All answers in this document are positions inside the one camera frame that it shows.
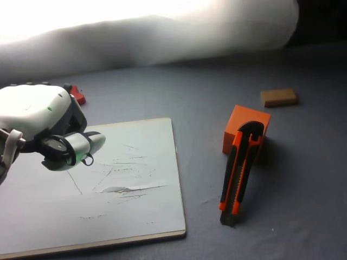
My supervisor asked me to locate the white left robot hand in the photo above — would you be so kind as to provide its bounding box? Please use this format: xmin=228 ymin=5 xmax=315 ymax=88
xmin=0 ymin=81 xmax=106 ymax=172

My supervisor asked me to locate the orange black utility knife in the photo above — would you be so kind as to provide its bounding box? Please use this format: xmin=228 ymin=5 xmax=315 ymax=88
xmin=219 ymin=121 xmax=265 ymax=227

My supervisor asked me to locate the red wooden star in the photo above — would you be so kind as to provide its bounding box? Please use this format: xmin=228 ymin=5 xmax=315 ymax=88
xmin=68 ymin=84 xmax=87 ymax=107

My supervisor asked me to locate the white paper pad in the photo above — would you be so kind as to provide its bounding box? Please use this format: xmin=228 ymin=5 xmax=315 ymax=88
xmin=0 ymin=117 xmax=187 ymax=260

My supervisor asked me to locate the white backdrop cloth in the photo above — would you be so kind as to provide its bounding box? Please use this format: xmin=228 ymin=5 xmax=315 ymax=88
xmin=0 ymin=0 xmax=300 ymax=83

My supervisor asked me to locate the orange cube block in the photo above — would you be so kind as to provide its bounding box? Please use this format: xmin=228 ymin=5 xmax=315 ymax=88
xmin=222 ymin=105 xmax=272 ymax=165

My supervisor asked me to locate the tan wooden block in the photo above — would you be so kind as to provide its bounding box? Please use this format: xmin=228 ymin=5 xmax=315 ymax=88
xmin=260 ymin=88 xmax=299 ymax=108

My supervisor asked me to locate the grey table cloth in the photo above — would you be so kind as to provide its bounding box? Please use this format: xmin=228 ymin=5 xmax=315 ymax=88
xmin=0 ymin=40 xmax=347 ymax=260

